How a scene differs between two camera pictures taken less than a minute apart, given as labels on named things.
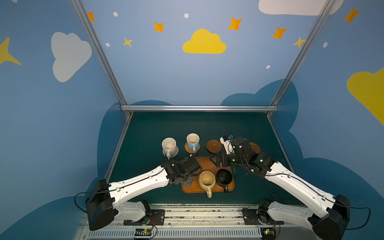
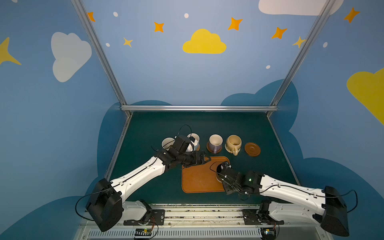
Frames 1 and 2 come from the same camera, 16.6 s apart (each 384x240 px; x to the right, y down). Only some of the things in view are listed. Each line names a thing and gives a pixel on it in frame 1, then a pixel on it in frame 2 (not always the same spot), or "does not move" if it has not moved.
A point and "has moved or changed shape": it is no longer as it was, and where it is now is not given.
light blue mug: [193, 141] does not move
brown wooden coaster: [255, 147] does not move
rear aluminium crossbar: [200, 108] does not move
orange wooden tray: [207, 164] does not move
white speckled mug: [169, 145] does not move
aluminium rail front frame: [196, 222] does not move
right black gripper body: [226, 157] to [226, 172]
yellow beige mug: [206, 180] has moved or changed shape
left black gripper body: [186, 174] to [190, 157]
